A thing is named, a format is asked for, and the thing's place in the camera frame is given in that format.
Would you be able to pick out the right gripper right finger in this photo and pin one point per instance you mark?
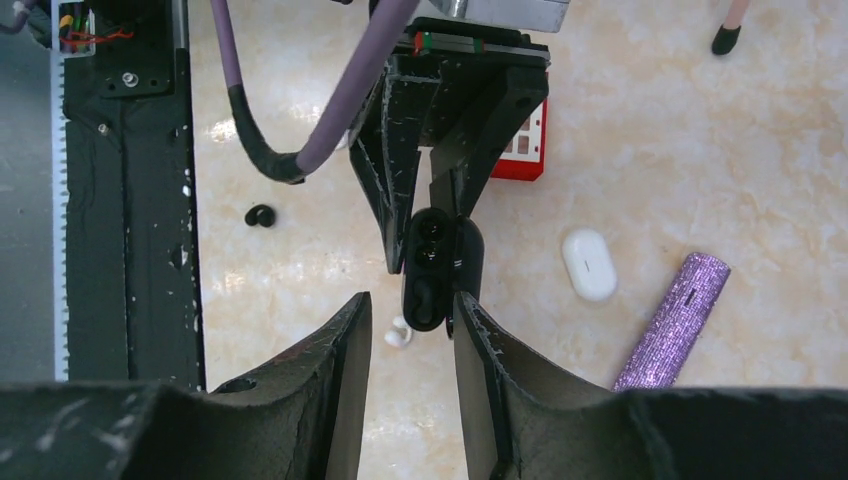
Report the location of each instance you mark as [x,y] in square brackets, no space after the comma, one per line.
[524,417]

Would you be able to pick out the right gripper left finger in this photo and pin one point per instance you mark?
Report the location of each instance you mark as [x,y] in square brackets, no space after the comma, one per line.
[299,415]

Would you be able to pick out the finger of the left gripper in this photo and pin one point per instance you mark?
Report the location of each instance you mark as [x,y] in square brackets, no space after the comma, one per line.
[464,159]
[384,153]

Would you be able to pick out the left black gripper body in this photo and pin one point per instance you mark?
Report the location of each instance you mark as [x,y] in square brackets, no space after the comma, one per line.
[449,83]

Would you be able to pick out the black earbud charging case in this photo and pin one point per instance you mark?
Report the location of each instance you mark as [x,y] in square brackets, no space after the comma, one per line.
[450,249]

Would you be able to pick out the black earbud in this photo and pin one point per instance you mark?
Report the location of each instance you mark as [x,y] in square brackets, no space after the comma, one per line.
[260,215]
[421,303]

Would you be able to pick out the white oval earbud case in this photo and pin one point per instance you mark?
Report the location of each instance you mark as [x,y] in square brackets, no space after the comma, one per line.
[589,264]

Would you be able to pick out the red grid box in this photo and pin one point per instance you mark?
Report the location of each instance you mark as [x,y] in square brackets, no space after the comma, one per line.
[524,157]

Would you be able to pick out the white earbud centre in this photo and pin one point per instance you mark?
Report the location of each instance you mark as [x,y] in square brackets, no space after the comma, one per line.
[400,334]

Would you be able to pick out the purple glitter microphone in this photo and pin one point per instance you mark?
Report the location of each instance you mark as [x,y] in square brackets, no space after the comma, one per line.
[658,358]

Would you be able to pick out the pink perforated music stand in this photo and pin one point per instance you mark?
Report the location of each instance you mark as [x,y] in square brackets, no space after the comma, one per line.
[729,31]

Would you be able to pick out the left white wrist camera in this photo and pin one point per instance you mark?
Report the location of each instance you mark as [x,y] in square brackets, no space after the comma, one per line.
[545,16]

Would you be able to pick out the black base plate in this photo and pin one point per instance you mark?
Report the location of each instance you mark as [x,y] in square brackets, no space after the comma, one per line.
[129,303]

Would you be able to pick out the aluminium front rail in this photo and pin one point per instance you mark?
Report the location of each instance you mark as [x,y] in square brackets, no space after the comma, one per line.
[31,287]

